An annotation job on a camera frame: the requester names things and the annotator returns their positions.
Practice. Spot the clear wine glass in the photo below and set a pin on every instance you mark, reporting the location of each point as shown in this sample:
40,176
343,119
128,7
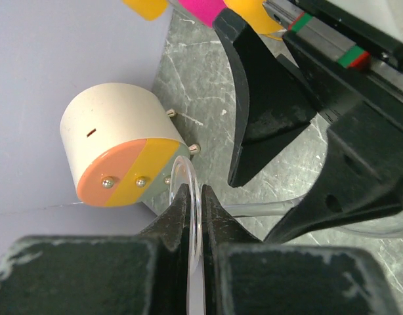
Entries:
287,210

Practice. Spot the yellow wine glass front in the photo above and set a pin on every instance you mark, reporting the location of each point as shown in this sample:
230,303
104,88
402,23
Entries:
147,9

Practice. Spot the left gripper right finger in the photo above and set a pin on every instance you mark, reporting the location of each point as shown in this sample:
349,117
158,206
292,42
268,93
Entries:
244,275

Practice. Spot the yellow wine glass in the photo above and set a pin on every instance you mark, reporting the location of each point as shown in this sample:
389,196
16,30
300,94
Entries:
253,12
147,9

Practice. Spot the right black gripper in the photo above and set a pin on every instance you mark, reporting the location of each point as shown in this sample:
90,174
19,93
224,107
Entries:
345,61

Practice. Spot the yellow wine glass back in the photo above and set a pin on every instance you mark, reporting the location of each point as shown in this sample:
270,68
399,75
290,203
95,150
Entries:
253,12

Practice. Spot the white half-round box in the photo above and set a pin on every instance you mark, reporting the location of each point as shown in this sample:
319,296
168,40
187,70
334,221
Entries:
121,144

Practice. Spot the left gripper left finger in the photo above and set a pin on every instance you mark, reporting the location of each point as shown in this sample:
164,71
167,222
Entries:
146,273

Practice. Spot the pink plastic wine glass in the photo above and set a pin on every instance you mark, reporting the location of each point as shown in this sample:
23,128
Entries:
205,11

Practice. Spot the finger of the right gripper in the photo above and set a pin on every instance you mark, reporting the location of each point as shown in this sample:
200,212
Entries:
360,141

